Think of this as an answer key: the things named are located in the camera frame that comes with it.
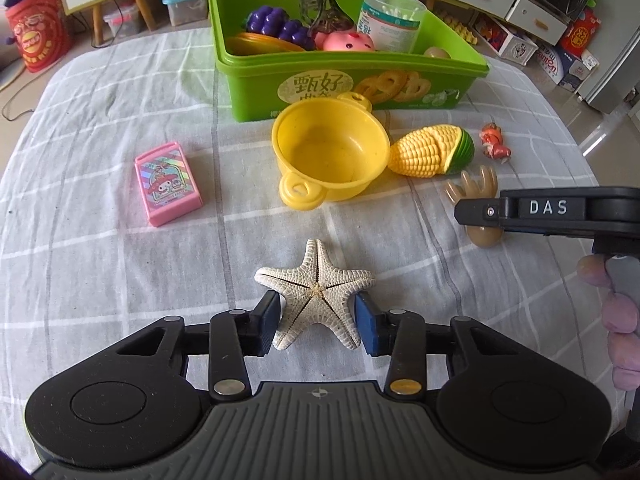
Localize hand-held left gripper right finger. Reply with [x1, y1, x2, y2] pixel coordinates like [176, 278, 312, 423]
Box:
[352, 291, 521, 399]

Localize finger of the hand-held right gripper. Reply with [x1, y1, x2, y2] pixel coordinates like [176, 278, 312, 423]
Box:
[454, 195, 508, 228]

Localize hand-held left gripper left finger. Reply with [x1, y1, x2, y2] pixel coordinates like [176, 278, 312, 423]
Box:
[119, 290, 281, 402]

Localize white starfish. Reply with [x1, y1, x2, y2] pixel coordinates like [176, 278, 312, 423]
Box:
[254, 238, 376, 352]

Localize clear cotton swab container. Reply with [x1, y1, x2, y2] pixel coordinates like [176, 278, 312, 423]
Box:
[356, 0, 427, 55]

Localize pink pig toy with strap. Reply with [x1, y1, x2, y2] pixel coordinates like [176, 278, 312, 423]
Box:
[321, 30, 378, 53]

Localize green plastic storage box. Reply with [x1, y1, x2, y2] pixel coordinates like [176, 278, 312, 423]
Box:
[207, 0, 490, 123]

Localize orange toy plate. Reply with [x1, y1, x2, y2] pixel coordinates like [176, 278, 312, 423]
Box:
[223, 32, 306, 56]

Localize purple toy grapes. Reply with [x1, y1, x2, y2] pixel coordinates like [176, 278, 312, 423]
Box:
[243, 5, 317, 52]

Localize person's right hand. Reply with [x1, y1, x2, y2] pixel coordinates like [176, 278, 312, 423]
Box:
[577, 255, 640, 391]

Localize red wind-up crab toy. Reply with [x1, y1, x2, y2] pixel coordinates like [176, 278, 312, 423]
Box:
[479, 122, 513, 163]

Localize toy corn cob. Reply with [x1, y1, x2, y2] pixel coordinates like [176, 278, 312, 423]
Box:
[389, 125, 475, 179]

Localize blue and white carton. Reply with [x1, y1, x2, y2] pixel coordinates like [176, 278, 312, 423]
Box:
[537, 42, 601, 92]

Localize grey metal cabinet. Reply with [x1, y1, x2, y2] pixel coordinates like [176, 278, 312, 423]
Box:
[575, 0, 640, 113]

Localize yellow toy pot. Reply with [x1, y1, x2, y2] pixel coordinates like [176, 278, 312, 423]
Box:
[271, 92, 392, 209]

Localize pink cartoon card box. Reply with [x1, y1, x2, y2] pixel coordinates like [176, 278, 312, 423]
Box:
[134, 141, 203, 227]

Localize white box with red print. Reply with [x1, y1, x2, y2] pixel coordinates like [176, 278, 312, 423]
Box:
[472, 12, 538, 66]

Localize grey checked blanket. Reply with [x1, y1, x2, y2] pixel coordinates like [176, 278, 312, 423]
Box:
[0, 27, 631, 466]

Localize red gift box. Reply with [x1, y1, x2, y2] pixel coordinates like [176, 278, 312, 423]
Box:
[557, 7, 603, 56]

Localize yellow egg tray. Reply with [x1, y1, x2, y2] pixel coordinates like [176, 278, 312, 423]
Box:
[432, 7, 481, 46]

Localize blue lidded storage boxes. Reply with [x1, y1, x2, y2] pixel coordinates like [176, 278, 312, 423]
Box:
[162, 0, 211, 28]

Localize small clear storage box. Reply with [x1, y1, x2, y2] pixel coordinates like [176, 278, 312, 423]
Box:
[102, 2, 143, 38]

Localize red gift bag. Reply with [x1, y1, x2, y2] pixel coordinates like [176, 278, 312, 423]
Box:
[5, 0, 71, 73]

